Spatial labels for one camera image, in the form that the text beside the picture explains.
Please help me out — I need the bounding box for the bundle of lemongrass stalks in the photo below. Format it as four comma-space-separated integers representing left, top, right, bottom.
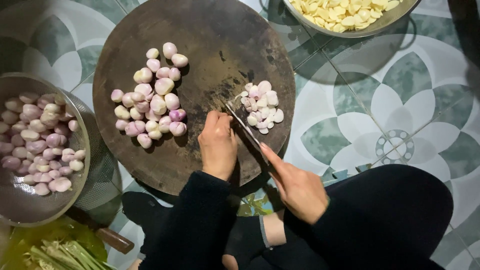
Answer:
22, 240, 118, 270

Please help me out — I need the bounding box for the kitchen knife with steel blade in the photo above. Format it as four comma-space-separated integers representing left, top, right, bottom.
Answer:
224, 102, 271, 166

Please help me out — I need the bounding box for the knife with brown wooden handle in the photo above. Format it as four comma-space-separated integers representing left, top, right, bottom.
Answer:
64, 205, 135, 255

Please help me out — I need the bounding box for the pile of sliced shallot pieces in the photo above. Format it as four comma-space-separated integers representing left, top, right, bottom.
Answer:
235, 80, 285, 135

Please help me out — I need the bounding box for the steel colander holding shallots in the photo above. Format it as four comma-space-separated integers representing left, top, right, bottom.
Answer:
0, 72, 91, 228

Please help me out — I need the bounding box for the green plastic basin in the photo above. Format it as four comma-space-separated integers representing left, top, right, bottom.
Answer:
0, 215, 118, 270

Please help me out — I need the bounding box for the round dark wooden cutting board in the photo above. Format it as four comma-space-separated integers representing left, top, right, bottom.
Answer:
92, 0, 296, 197

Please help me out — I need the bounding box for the person's left hand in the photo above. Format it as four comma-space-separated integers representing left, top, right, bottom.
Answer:
197, 110, 238, 182

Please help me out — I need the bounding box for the heap of shallots in colander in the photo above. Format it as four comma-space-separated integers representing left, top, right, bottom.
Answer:
0, 92, 87, 196

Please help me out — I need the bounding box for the steel bowl of garlic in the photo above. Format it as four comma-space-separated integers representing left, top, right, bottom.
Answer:
282, 0, 422, 38

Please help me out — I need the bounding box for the green leaf print mat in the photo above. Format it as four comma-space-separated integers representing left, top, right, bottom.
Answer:
237, 187, 277, 217

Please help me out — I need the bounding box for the person's right hand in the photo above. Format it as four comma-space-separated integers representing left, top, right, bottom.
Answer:
259, 142, 330, 225

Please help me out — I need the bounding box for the heap of sliced garlic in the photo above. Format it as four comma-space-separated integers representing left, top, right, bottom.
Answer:
289, 0, 404, 34

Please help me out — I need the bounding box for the black sock with grey cuff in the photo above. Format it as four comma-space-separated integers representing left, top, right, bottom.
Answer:
224, 215, 271, 265

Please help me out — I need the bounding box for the person's black trouser leg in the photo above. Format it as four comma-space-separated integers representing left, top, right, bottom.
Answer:
284, 164, 454, 270

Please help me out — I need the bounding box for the pile of peeled whole shallots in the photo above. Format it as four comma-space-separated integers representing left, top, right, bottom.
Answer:
110, 42, 189, 149

